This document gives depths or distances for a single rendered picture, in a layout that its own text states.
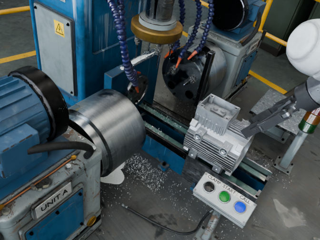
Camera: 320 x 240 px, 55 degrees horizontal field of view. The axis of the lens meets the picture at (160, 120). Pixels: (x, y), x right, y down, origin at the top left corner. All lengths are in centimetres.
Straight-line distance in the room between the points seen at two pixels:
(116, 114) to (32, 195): 35
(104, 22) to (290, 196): 100
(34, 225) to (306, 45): 69
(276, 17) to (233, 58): 281
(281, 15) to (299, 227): 325
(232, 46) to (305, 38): 87
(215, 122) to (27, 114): 61
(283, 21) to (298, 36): 359
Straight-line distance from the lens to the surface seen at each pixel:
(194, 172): 120
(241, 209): 90
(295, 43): 64
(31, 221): 80
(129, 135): 96
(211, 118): 105
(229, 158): 106
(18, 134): 66
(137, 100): 131
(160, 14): 104
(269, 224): 126
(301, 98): 85
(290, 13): 418
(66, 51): 121
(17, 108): 69
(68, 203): 84
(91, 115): 92
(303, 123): 132
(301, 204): 139
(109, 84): 114
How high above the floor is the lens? 176
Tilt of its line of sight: 40 degrees down
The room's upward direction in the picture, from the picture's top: 11 degrees clockwise
